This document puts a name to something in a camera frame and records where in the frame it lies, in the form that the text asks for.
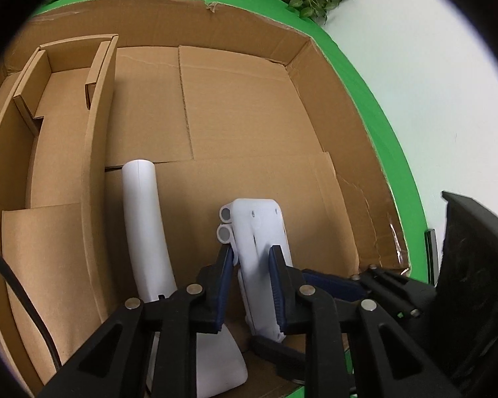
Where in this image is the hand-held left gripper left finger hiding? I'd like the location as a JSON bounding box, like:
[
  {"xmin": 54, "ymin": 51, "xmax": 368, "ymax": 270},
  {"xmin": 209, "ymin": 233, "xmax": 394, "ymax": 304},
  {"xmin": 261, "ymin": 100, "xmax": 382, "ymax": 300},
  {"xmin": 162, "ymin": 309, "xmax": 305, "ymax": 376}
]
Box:
[{"xmin": 37, "ymin": 245, "xmax": 235, "ymax": 398}]

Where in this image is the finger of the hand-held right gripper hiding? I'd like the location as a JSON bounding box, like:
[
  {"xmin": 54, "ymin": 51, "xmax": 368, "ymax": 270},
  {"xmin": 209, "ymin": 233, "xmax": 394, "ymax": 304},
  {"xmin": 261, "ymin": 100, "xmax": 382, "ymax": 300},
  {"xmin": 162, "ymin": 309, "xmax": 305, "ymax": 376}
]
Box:
[
  {"xmin": 302, "ymin": 264, "xmax": 437, "ymax": 321},
  {"xmin": 251, "ymin": 335, "xmax": 308, "ymax": 383}
]

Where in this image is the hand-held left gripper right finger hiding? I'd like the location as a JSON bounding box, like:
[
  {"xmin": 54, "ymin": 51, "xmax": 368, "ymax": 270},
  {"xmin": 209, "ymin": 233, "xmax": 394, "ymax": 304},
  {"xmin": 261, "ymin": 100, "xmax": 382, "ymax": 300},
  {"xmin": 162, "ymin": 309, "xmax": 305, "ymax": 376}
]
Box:
[{"xmin": 269, "ymin": 245, "xmax": 465, "ymax": 398}]

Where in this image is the white tube device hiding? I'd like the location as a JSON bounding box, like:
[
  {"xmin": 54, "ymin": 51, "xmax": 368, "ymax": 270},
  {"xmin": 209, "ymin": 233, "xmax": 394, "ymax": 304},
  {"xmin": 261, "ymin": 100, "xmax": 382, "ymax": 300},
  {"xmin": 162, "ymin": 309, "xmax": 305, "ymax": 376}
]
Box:
[{"xmin": 122, "ymin": 159, "xmax": 250, "ymax": 398}]

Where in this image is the large cardboard box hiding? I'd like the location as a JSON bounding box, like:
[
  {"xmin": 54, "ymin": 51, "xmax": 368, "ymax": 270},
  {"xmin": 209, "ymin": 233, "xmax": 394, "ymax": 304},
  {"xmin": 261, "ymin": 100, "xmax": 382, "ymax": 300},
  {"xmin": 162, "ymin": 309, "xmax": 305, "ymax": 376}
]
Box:
[{"xmin": 0, "ymin": 0, "xmax": 412, "ymax": 398}]

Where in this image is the small cardboard box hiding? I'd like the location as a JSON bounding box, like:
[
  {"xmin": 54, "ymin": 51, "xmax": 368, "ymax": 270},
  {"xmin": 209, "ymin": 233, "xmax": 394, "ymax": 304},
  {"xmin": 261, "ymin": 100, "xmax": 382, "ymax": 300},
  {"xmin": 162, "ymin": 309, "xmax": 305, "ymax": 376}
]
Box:
[{"xmin": 0, "ymin": 34, "xmax": 119, "ymax": 386}]

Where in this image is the black phone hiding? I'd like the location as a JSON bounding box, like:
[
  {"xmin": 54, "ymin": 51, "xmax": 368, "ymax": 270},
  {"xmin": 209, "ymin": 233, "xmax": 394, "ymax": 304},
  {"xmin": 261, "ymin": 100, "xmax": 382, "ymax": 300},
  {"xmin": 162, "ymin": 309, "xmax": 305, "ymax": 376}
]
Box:
[{"xmin": 424, "ymin": 228, "xmax": 438, "ymax": 285}]

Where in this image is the green tablecloth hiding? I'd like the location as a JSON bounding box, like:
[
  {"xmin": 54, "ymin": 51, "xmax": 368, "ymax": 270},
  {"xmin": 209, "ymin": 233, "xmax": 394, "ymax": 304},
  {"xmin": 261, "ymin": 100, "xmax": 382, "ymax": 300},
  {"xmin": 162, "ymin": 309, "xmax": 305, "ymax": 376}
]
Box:
[{"xmin": 29, "ymin": 0, "xmax": 429, "ymax": 398}]

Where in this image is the black cable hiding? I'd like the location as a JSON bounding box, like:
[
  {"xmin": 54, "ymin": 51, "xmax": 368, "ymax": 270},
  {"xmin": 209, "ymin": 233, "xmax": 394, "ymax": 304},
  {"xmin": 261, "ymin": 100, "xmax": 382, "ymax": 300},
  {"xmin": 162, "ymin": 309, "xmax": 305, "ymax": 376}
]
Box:
[{"xmin": 0, "ymin": 240, "xmax": 63, "ymax": 370}]

